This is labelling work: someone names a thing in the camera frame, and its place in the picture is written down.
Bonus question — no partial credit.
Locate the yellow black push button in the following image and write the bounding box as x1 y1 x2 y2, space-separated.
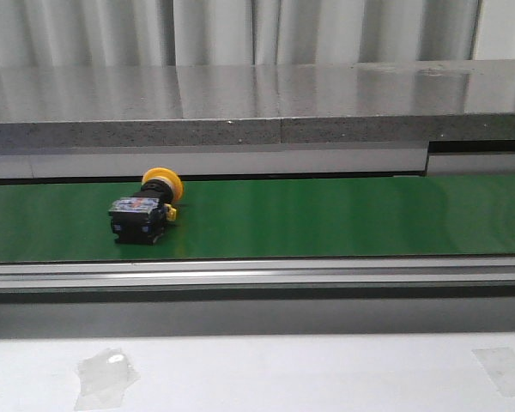
108 167 184 245

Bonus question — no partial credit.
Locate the grey stone slab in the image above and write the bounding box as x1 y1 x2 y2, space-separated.
0 60 515 151

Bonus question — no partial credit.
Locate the green conveyor belt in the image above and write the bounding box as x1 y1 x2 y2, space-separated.
0 175 515 264

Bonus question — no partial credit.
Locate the clear tape patch left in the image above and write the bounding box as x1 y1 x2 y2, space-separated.
74 348 140 411

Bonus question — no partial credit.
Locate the clear tape patch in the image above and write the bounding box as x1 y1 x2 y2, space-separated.
74 348 140 411
472 348 515 397

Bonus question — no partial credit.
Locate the white pleated curtain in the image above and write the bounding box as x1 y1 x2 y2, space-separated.
0 1 515 68

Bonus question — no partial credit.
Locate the clear tape patch right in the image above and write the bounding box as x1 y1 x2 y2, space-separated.
472 348 515 397

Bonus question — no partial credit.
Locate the aluminium conveyor rear rail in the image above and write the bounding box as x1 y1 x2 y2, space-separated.
0 140 515 179

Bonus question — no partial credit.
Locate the aluminium conveyor rail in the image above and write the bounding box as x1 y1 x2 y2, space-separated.
0 140 515 179
0 256 515 293

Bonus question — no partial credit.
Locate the aluminium conveyor front rail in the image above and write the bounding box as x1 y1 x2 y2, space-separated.
0 256 515 293

